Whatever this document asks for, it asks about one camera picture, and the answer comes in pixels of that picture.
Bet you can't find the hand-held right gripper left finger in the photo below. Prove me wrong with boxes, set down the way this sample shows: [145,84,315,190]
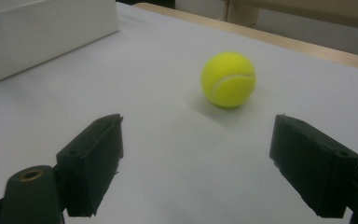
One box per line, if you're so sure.
[56,113,125,217]

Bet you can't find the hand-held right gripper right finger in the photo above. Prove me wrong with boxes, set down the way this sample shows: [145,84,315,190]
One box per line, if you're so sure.
[268,114,358,218]

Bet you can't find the yellow tennis ball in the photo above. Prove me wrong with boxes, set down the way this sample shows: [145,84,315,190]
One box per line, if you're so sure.
[200,50,257,109]

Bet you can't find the white plastic bin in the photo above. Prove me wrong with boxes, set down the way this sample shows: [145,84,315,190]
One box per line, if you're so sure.
[0,0,120,81]

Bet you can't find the white table sheet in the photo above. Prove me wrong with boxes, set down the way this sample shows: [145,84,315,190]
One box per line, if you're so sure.
[0,2,358,224]

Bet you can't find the wooden table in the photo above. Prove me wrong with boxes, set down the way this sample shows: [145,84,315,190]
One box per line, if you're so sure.
[132,2,358,74]

